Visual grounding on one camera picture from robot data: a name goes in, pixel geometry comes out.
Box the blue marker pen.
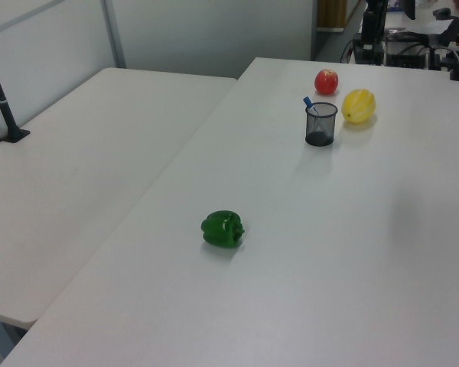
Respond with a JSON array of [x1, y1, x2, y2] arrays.
[[302, 96, 323, 118]]

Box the black mesh pen holder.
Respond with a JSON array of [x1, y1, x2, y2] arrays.
[[304, 101, 339, 147]]

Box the green bell pepper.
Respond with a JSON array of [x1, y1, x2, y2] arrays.
[[200, 209, 246, 248]]

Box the red apple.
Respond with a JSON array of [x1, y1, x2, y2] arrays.
[[314, 68, 340, 96]]

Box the yellow striped melon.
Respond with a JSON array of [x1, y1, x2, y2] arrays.
[[340, 88, 376, 125]]

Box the wooden panel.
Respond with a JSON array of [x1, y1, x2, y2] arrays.
[[316, 0, 347, 30]]

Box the black equipment tower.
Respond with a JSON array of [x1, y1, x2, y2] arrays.
[[352, 0, 389, 67]]

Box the black electronics box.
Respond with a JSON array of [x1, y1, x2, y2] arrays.
[[386, 32, 459, 72]]

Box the grey partition post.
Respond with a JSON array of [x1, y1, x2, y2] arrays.
[[101, 0, 128, 70]]

